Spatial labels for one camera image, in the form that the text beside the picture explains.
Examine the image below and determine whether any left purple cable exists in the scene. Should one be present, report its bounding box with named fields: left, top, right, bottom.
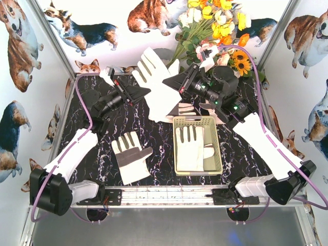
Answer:
left=30, top=73, right=103, bottom=224

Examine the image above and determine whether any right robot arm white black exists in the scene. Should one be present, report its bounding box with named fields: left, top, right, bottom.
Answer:
left=163, top=65, right=316, bottom=205

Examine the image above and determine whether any horizontal white grey work glove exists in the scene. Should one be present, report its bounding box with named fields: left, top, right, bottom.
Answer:
left=161, top=102, right=197, bottom=124

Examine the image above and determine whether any artificial flower bouquet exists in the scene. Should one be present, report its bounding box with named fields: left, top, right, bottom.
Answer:
left=168, top=1, right=252, bottom=65

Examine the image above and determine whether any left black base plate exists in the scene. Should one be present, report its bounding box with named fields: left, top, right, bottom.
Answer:
left=77, top=189, right=122, bottom=206

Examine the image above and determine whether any small sunflower pot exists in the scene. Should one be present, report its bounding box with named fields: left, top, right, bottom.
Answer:
left=227, top=49, right=253, bottom=78

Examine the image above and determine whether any pale green plastic storage basket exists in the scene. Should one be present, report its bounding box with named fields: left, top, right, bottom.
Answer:
left=173, top=116, right=223, bottom=176

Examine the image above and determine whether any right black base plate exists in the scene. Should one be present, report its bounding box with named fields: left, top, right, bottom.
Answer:
left=205, top=189, right=260, bottom=205

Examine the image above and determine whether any grey metal bucket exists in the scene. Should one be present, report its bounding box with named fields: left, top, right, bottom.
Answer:
left=154, top=48, right=174, bottom=65

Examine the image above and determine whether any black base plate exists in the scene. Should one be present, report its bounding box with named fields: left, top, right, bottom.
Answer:
left=77, top=189, right=122, bottom=206
left=205, top=189, right=260, bottom=205

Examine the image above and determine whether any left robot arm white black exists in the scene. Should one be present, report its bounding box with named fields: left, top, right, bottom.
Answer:
left=30, top=80, right=151, bottom=216

